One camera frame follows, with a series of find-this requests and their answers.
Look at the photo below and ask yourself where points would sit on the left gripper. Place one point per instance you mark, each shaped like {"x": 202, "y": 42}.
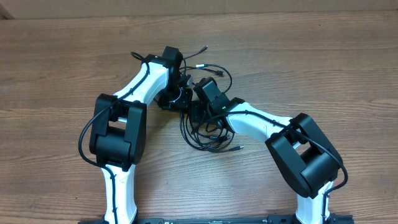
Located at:
{"x": 181, "y": 106}

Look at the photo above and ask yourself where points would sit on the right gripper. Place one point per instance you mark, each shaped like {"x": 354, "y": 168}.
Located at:
{"x": 195, "y": 113}

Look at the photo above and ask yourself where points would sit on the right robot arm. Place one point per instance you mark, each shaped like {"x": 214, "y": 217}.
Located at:
{"x": 307, "y": 160}

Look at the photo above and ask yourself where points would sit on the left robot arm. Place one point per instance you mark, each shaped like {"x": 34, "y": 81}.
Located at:
{"x": 119, "y": 127}

